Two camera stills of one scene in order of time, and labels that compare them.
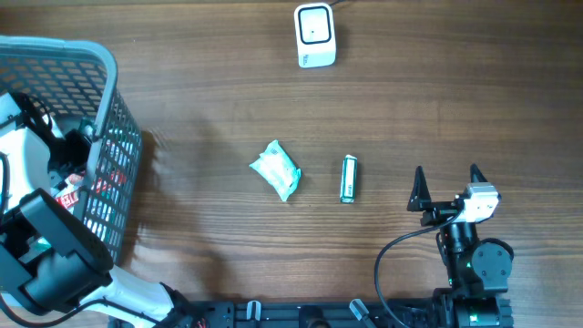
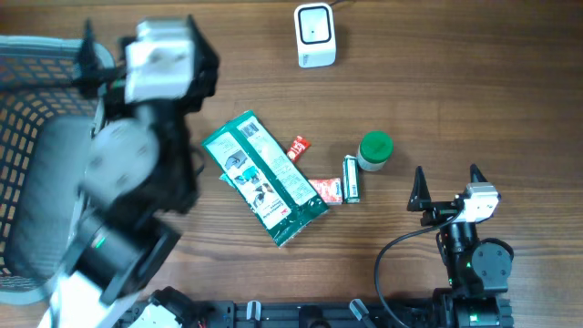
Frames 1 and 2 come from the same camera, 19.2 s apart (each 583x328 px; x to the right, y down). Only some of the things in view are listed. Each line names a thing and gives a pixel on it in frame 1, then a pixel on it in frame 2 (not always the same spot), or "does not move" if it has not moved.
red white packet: x=68 y=196 -> x=298 y=147
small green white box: x=348 y=179 does not move
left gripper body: x=72 y=152 -> x=115 y=86
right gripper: x=421 y=199 does not move
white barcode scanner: x=315 y=35 does not move
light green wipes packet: x=278 y=169 -> x=224 y=178
